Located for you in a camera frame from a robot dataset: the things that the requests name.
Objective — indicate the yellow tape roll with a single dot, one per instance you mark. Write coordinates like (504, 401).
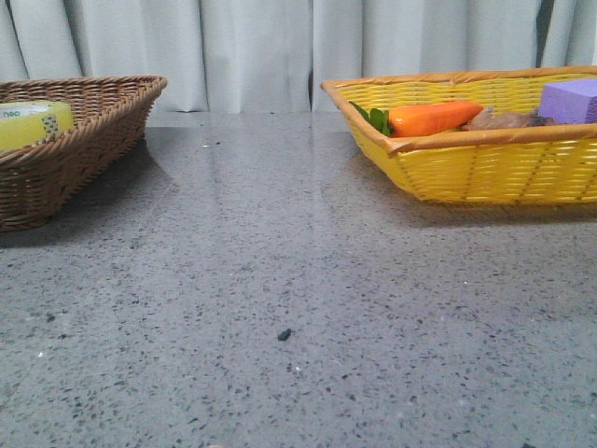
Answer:
(27, 123)

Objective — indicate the orange toy carrot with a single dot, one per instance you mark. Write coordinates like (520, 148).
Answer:
(420, 120)

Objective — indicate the white curtain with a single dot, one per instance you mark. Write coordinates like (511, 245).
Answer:
(272, 56)

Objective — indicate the brown furry toy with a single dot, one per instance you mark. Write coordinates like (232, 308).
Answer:
(487, 119)

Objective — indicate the yellow woven plastic basket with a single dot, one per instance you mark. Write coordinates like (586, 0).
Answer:
(540, 165)

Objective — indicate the brown wicker basket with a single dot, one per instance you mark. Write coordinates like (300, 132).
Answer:
(110, 115)

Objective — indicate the purple foam block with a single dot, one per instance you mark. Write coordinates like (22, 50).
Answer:
(569, 102)

